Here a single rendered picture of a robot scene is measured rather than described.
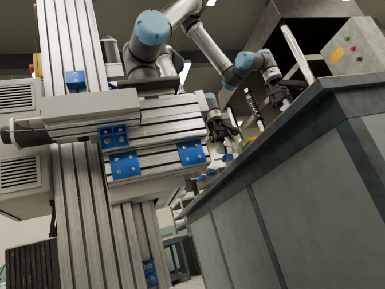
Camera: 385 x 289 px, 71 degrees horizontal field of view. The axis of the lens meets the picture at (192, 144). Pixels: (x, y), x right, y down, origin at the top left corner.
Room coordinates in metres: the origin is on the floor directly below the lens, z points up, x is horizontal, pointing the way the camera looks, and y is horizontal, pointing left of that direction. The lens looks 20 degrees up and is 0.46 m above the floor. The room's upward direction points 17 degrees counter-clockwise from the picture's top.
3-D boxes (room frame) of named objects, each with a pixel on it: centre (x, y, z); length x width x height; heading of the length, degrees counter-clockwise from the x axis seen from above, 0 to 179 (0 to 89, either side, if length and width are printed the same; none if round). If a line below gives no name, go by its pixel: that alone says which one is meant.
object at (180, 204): (6.40, 0.38, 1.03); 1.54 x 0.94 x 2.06; 22
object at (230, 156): (1.30, -0.14, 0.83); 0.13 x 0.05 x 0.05; 118
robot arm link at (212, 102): (1.31, -0.15, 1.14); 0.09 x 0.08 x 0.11; 65
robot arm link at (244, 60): (1.04, -0.34, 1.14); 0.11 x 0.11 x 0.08; 32
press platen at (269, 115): (2.38, -1.11, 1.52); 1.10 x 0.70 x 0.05; 20
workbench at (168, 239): (6.02, 1.36, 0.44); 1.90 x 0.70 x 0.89; 22
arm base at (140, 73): (0.89, 0.11, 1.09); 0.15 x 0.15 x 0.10
